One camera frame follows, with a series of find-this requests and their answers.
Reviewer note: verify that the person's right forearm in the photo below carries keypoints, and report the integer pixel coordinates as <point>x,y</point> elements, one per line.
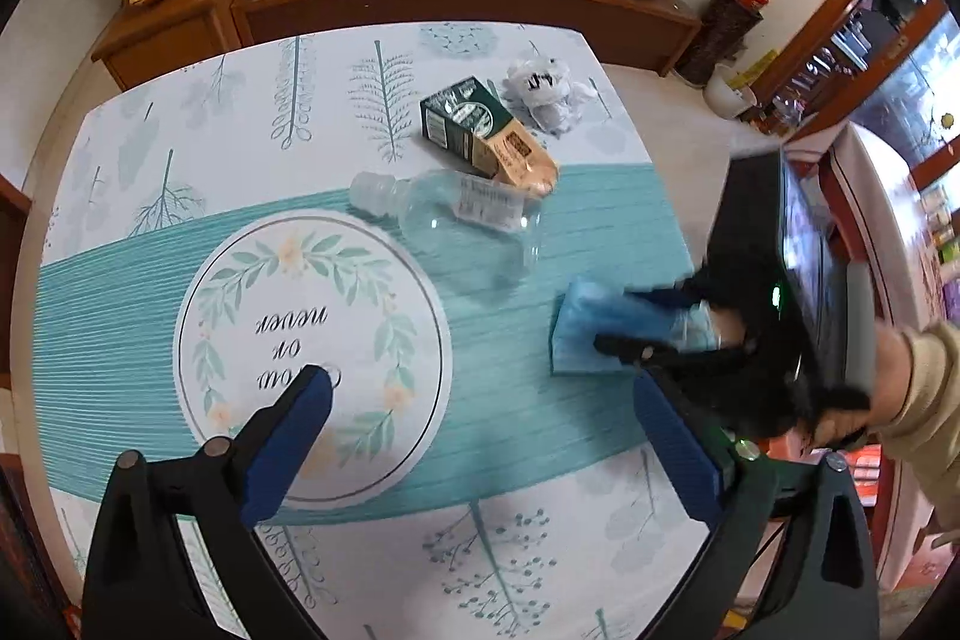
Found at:
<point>934,385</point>

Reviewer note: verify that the long wooden cabinet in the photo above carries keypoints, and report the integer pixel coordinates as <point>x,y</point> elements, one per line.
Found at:
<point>450,10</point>

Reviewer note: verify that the wooden glass display cabinet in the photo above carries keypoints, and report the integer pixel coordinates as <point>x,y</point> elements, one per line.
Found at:
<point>862,33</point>

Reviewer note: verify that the white bucket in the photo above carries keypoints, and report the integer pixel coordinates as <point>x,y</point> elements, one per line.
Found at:
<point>727,96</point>

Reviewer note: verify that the person's right hand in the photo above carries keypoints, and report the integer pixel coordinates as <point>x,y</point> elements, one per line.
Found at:
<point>889,377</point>

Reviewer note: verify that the blue face mask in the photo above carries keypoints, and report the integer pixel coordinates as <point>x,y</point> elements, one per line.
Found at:
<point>581,325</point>

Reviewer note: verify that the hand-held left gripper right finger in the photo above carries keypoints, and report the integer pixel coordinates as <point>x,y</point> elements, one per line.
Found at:
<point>679,449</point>

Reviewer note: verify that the dark wicker bin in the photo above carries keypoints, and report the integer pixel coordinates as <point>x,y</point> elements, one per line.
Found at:
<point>716,33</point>

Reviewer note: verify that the white cabinet with red trim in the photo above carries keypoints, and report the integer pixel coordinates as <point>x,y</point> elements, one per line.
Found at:
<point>892,220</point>

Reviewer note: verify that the small wooden cabinet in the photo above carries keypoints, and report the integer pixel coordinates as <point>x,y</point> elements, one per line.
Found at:
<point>172,33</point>

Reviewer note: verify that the clear plastic bottle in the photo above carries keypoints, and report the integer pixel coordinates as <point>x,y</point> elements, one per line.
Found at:
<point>450,212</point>

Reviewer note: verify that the dark green and tan carton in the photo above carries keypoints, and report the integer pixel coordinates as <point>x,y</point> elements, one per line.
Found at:
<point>457,115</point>

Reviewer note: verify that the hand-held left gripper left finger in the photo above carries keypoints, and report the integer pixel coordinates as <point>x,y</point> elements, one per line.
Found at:
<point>289,441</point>

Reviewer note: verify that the crumpled white plastic bag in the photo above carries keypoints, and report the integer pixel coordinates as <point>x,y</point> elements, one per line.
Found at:
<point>540,85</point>

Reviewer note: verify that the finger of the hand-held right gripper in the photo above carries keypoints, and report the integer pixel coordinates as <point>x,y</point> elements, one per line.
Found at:
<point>637,351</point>
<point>667,295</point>

